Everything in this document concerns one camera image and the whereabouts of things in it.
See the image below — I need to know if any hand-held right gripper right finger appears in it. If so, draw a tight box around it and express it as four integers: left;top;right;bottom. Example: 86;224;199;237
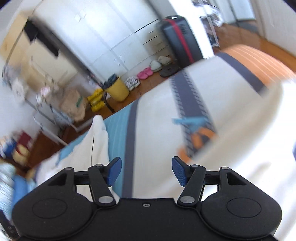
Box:
171;156;247;207

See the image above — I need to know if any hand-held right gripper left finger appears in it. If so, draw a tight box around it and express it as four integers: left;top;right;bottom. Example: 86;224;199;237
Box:
47;157;122;207

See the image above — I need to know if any cream fleece garment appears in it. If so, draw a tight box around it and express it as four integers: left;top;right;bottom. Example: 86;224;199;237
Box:
36;115;110;194
193;79;296;241

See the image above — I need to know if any black clothes rack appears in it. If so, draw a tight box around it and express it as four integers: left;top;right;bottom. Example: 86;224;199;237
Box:
53;35;115;113

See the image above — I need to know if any yellow plastic bag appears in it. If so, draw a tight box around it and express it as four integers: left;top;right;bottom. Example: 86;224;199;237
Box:
87;88;105;112

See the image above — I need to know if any white rolling side table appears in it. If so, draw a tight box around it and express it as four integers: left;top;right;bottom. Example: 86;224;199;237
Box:
23;88;84;149

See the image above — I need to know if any wooden nightstand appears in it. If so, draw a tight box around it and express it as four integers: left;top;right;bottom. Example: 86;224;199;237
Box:
25;130;70;167

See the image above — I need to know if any brown paper bag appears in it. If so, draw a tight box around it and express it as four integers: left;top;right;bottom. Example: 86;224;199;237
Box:
60;89;87;122

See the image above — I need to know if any yellow trash bin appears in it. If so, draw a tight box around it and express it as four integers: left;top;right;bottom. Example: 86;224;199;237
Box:
103;74;130;102

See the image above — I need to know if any blue pillow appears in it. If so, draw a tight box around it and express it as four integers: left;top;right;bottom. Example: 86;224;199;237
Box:
10;175;37;209

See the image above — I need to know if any red bag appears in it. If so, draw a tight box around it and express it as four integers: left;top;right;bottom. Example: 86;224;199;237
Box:
17;132;31;149

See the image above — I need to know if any yellow gift bag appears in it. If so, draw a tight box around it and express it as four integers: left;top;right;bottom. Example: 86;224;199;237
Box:
13;144;30;163

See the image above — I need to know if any grey green slipper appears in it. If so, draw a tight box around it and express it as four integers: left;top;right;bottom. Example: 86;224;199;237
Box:
157;56;172;66
150;60;162;72

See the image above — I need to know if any black suitcase with red stripe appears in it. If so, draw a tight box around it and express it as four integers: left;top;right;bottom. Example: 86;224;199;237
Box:
159;15;204;69

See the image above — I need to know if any white wardrobe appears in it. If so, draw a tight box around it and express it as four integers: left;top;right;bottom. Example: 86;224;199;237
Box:
32;0;176;79

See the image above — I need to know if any black hanging garment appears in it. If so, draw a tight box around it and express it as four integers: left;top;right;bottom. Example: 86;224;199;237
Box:
24;19;60;56

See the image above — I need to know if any beige wooden panel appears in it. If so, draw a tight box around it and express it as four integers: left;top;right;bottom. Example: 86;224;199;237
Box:
0;9;77;98

